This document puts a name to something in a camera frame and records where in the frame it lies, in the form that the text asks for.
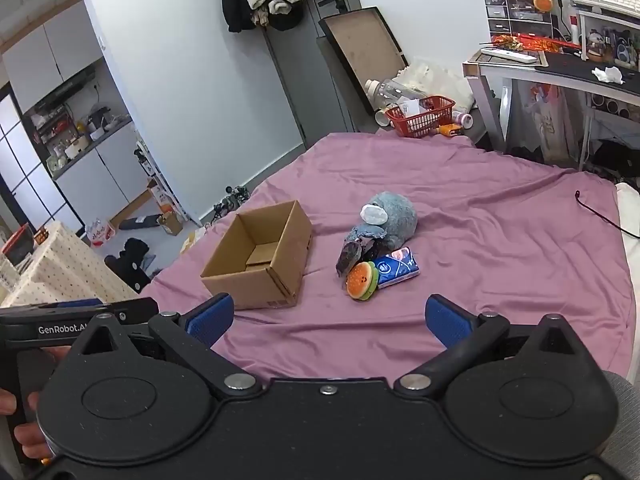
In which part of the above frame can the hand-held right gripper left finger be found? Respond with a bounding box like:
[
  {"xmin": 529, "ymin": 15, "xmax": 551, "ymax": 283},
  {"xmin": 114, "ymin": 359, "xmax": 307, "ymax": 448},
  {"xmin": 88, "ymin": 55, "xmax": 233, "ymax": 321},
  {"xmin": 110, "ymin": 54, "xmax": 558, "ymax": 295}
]
[{"xmin": 69, "ymin": 293, "xmax": 264, "ymax": 397}]

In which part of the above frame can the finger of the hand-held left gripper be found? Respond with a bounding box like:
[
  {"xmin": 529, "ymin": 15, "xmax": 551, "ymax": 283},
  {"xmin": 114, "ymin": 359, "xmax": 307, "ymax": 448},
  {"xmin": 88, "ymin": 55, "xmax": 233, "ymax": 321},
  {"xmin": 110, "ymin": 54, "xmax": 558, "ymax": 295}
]
[{"xmin": 50, "ymin": 297, "xmax": 160, "ymax": 327}]

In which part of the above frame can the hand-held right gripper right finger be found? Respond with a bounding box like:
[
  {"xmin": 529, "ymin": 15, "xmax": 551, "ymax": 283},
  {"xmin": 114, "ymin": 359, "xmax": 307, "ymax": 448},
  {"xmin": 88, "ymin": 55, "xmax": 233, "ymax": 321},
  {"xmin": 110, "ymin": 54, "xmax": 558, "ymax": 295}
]
[{"xmin": 394, "ymin": 294, "xmax": 583, "ymax": 397}]

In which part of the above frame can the brown cardboard box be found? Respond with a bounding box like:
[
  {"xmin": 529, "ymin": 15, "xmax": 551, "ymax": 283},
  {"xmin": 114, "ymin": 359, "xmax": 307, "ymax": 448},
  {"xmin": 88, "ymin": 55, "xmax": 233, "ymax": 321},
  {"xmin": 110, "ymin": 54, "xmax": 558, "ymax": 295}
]
[{"xmin": 200, "ymin": 200, "xmax": 314, "ymax": 311}]

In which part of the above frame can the blue tissue pack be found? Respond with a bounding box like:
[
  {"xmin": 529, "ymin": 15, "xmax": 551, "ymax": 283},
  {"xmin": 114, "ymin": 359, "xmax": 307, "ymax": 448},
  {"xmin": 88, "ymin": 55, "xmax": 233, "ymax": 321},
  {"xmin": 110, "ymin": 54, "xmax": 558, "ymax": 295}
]
[{"xmin": 372, "ymin": 246, "xmax": 421, "ymax": 289}]

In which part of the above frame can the orange burger plush toy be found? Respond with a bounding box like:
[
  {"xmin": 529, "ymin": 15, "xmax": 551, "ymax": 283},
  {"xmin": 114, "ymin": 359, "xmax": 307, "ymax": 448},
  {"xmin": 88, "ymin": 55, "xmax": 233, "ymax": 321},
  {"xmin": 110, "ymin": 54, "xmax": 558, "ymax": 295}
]
[{"xmin": 345, "ymin": 260, "xmax": 381, "ymax": 303}]

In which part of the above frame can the black cloth pouch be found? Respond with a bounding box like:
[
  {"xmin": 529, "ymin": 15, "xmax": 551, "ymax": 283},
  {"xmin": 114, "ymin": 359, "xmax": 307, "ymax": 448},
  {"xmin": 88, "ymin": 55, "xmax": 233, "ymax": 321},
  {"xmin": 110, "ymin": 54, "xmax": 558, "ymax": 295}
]
[{"xmin": 335, "ymin": 236, "xmax": 386, "ymax": 281}]

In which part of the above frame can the grey-blue plush mouse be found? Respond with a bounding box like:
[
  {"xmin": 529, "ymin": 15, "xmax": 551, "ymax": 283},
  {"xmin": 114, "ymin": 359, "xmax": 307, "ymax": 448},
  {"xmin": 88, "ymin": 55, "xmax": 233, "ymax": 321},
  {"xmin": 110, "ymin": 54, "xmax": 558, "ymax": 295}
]
[{"xmin": 345, "ymin": 191, "xmax": 419, "ymax": 253}]

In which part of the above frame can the person's left hand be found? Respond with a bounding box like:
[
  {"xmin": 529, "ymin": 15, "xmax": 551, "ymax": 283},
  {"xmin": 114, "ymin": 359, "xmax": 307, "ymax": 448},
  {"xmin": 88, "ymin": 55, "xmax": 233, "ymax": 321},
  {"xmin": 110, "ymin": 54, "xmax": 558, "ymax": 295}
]
[{"xmin": 0, "ymin": 389, "xmax": 51, "ymax": 460}]

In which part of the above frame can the black bag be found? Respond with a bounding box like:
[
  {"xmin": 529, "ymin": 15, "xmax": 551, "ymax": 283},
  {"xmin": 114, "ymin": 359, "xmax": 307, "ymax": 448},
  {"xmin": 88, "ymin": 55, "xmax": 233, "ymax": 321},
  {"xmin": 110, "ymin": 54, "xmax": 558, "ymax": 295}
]
[{"xmin": 104, "ymin": 238, "xmax": 153, "ymax": 292}]

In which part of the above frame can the spotted tablecloth table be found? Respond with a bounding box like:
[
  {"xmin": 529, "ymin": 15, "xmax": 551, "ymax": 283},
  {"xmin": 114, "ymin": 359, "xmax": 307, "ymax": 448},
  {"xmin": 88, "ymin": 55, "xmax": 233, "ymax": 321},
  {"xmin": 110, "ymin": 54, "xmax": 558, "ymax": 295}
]
[{"xmin": 0, "ymin": 220, "xmax": 140, "ymax": 308}]

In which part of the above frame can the purple bed sheet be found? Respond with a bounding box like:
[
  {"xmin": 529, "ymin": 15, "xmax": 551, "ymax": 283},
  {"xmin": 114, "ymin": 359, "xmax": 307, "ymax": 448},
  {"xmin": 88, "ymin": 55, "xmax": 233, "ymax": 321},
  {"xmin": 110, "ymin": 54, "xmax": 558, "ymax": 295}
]
[{"xmin": 137, "ymin": 132, "xmax": 636, "ymax": 378}]

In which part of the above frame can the red and white pack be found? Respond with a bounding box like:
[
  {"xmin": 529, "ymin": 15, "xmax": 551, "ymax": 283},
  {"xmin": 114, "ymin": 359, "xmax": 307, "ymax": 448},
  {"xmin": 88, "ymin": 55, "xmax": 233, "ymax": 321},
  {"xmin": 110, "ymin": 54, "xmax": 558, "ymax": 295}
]
[{"xmin": 84, "ymin": 219, "xmax": 117, "ymax": 247}]

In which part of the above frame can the black rolled mat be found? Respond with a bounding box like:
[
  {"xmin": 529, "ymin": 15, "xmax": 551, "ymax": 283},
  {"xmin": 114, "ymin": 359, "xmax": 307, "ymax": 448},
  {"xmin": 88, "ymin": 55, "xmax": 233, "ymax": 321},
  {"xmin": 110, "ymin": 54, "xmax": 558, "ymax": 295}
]
[{"xmin": 121, "ymin": 214, "xmax": 162, "ymax": 232}]

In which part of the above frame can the small open cardboard box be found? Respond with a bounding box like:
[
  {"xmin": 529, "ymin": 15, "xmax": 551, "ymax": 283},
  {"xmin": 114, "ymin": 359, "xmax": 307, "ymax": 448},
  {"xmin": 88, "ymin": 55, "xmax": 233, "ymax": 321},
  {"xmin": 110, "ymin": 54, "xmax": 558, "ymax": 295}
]
[{"xmin": 156, "ymin": 210, "xmax": 185, "ymax": 237}]

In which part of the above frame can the small black tripod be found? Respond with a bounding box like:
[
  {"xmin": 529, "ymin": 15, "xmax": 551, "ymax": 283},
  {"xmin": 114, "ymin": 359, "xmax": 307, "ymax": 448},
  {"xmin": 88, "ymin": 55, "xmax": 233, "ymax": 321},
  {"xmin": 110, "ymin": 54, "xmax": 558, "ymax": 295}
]
[{"xmin": 212, "ymin": 186, "xmax": 250, "ymax": 223}]

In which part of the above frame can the white lower kitchen cabinet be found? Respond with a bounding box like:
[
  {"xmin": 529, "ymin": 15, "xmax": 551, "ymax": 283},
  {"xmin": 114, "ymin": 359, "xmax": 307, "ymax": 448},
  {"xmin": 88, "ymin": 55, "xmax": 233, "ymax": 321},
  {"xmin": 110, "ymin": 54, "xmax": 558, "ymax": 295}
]
[{"xmin": 52, "ymin": 119, "xmax": 153, "ymax": 233}]

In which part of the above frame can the white kitchen cabinet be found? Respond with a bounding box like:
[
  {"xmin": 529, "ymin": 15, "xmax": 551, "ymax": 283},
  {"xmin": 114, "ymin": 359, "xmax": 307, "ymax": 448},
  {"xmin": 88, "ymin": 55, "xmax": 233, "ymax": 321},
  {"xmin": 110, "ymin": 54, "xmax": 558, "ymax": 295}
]
[
  {"xmin": 52, "ymin": 119, "xmax": 153, "ymax": 233},
  {"xmin": 0, "ymin": 0, "xmax": 108, "ymax": 113}
]

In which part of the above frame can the dark-framed glass door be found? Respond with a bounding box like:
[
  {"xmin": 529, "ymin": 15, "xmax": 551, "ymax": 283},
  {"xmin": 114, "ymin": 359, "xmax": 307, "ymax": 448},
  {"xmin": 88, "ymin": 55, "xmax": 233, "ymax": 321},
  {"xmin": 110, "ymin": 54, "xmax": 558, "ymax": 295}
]
[{"xmin": 0, "ymin": 81, "xmax": 87, "ymax": 241}]

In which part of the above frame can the red plastic basket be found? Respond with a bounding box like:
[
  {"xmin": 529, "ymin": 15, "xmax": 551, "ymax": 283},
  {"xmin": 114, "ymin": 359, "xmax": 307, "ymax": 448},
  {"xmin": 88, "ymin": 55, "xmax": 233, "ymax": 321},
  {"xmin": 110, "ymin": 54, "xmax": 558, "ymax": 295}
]
[{"xmin": 385, "ymin": 95, "xmax": 457, "ymax": 139}]

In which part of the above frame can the person's grey clothing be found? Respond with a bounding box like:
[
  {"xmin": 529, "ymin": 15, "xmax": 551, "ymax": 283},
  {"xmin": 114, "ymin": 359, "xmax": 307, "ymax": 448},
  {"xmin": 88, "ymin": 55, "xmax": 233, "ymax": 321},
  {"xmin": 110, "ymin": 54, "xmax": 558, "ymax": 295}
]
[{"xmin": 597, "ymin": 369, "xmax": 640, "ymax": 480}]

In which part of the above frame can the white pillow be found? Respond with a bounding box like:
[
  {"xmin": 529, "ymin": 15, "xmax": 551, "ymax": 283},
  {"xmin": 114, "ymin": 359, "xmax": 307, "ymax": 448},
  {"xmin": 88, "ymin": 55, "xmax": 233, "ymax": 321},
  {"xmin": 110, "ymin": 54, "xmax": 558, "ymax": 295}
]
[{"xmin": 614, "ymin": 182, "xmax": 640, "ymax": 286}]

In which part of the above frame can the black range hood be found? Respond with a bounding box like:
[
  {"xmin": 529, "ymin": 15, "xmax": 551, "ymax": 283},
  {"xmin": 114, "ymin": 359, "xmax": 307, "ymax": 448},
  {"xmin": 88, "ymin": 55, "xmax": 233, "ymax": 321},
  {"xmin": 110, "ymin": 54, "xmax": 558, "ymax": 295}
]
[{"xmin": 46, "ymin": 71, "xmax": 97, "ymax": 103}]

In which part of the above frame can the clear plastic bottle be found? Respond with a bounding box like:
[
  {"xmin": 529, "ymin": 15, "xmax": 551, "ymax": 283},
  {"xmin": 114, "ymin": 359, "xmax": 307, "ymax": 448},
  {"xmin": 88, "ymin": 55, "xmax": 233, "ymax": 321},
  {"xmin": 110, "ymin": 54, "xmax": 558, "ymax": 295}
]
[{"xmin": 364, "ymin": 78, "xmax": 428, "ymax": 108}]

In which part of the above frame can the white plastic bag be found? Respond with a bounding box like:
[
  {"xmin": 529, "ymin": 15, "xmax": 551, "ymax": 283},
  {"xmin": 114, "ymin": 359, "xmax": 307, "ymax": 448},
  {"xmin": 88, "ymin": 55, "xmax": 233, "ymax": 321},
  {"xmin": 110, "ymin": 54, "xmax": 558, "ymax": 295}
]
[{"xmin": 394, "ymin": 56, "xmax": 476, "ymax": 113}]

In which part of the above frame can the grey desk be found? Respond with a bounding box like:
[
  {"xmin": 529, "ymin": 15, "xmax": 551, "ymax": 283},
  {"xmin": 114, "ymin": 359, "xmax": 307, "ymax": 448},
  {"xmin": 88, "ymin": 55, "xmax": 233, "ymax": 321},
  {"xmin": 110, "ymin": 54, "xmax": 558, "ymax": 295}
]
[{"xmin": 462, "ymin": 49, "xmax": 640, "ymax": 173}]

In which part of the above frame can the white upper kitchen cabinet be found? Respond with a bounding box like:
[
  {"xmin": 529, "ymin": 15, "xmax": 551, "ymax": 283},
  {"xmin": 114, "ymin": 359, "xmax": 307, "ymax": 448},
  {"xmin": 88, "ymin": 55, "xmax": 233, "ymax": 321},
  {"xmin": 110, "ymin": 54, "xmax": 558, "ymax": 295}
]
[{"xmin": 0, "ymin": 0, "xmax": 108, "ymax": 113}]

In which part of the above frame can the grey door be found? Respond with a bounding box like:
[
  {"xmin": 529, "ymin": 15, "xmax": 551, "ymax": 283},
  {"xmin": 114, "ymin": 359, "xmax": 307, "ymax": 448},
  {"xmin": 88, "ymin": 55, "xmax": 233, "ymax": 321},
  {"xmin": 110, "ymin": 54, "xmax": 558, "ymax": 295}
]
[{"xmin": 262, "ymin": 0, "xmax": 362, "ymax": 147}]

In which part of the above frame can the white remote control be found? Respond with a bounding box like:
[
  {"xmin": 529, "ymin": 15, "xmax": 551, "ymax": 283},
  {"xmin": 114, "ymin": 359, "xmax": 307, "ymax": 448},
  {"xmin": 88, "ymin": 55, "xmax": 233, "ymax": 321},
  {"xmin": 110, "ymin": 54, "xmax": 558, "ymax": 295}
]
[{"xmin": 480, "ymin": 47, "xmax": 537, "ymax": 65}]

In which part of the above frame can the brown framed board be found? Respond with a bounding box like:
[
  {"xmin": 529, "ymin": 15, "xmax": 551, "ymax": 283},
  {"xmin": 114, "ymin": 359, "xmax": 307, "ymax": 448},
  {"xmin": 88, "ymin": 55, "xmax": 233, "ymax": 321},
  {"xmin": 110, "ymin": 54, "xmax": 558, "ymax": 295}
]
[{"xmin": 318, "ymin": 6, "xmax": 409, "ymax": 115}]

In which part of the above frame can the black desk mat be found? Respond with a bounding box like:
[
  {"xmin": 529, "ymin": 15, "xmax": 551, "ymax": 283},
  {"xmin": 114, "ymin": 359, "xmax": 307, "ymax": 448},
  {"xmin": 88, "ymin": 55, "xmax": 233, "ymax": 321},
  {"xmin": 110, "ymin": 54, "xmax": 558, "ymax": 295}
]
[{"xmin": 541, "ymin": 51, "xmax": 640, "ymax": 83}]

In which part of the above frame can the crumpled white tissue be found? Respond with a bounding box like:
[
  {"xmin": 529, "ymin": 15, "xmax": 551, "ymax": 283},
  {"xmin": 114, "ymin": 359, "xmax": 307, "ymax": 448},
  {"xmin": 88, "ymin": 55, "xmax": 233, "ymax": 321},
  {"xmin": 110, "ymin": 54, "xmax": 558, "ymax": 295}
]
[{"xmin": 591, "ymin": 65, "xmax": 626, "ymax": 85}]

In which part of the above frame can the grey drawer organizer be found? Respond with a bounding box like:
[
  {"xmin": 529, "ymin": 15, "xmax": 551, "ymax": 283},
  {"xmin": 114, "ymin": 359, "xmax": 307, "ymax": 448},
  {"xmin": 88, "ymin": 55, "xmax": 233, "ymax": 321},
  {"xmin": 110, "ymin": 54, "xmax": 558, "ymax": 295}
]
[{"xmin": 482, "ymin": 0, "xmax": 554, "ymax": 40}]

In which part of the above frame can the white monitor riser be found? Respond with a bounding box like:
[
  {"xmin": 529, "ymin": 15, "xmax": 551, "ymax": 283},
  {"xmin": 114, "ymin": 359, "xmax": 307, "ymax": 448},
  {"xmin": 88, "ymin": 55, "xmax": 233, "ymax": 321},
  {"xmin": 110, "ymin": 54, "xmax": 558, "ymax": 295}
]
[{"xmin": 569, "ymin": 6, "xmax": 640, "ymax": 70}]

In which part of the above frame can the black cable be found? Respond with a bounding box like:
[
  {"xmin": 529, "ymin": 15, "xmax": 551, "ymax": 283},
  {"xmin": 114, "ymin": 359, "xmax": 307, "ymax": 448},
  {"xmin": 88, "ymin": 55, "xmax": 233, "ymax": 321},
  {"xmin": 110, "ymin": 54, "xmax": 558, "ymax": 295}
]
[{"xmin": 574, "ymin": 189, "xmax": 640, "ymax": 239}]

